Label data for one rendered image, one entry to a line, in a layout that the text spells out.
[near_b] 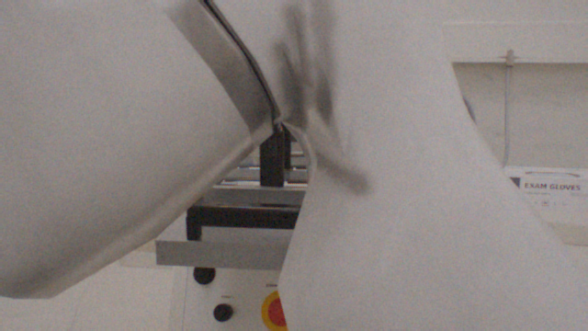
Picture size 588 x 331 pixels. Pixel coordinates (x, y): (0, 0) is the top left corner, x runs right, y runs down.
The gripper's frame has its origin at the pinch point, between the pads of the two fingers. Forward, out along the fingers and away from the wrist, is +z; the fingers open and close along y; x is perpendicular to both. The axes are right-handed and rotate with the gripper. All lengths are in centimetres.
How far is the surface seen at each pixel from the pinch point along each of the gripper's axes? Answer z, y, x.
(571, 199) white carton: 20, -57, 57
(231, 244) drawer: 6.4, 15.1, -2.4
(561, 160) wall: 16, -79, 62
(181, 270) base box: 19.5, -6.6, -15.6
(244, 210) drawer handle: 2.6, 15.1, -0.9
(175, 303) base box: 23.9, -4.6, -16.0
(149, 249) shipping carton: 24.2, -25.6, -28.2
